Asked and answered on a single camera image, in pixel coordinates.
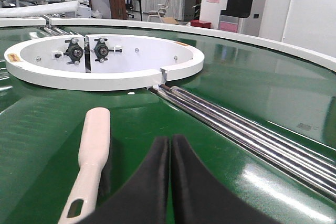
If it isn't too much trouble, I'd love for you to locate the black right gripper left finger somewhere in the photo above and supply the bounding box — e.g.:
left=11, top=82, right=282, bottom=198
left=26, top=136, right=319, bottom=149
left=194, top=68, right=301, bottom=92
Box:
left=80, top=136, right=170, bottom=223

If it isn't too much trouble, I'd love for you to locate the white outer conveyor rim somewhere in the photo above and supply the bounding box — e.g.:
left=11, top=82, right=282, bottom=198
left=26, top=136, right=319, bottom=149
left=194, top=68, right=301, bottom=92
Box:
left=1, top=17, right=335, bottom=72

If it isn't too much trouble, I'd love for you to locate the green conveyor belt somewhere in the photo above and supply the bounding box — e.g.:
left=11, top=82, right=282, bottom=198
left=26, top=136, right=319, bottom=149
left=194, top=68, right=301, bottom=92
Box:
left=1, top=25, right=335, bottom=223

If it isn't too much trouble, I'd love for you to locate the steel roller set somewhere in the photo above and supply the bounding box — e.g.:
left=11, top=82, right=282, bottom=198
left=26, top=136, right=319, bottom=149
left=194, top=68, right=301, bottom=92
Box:
left=40, top=15, right=80, bottom=36
left=149, top=84, right=335, bottom=200

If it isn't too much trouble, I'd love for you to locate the right black bearing block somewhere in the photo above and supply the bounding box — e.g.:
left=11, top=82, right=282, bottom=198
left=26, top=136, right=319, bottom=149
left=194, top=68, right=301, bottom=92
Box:
left=93, top=37, right=123, bottom=63

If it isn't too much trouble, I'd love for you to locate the left black bearing block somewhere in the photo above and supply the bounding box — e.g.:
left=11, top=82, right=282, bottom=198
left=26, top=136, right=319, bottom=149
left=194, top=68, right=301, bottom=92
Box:
left=53, top=38, right=84, bottom=65

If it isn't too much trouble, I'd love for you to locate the white foam roll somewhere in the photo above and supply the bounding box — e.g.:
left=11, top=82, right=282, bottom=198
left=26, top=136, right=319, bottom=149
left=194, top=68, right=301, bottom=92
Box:
left=1, top=1, right=80, bottom=18

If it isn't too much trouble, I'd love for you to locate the white inner conveyor ring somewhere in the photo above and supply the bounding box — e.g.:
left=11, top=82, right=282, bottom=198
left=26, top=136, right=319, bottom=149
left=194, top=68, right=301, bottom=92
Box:
left=4, top=34, right=205, bottom=92

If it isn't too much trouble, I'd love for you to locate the green potted plant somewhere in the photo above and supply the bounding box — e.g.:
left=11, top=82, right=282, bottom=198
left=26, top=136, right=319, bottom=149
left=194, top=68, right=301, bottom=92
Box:
left=193, top=0, right=202, bottom=19

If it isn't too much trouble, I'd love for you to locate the left steel roller set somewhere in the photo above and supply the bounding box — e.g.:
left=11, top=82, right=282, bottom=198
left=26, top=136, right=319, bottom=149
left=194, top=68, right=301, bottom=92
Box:
left=40, top=15, right=80, bottom=36

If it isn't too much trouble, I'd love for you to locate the black bearing block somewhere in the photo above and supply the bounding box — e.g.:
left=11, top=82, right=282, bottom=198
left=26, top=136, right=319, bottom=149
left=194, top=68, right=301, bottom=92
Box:
left=93, top=37, right=123, bottom=63
left=53, top=38, right=84, bottom=65

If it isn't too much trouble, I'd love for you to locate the white chair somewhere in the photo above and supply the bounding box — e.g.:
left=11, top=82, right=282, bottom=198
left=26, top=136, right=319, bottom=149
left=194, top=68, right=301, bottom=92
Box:
left=147, top=0, right=171, bottom=22

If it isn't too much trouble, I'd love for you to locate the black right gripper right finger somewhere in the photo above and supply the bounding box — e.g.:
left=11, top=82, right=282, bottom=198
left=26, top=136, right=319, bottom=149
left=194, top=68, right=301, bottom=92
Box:
left=171, top=134, right=276, bottom=223

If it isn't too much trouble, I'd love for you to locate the red box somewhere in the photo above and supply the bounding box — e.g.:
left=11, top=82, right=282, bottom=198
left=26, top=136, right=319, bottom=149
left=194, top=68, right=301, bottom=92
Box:
left=190, top=19, right=212, bottom=29

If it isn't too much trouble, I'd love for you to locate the right steel roller set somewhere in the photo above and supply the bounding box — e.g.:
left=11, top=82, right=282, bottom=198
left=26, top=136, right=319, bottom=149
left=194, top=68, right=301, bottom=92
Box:
left=149, top=84, right=335, bottom=200

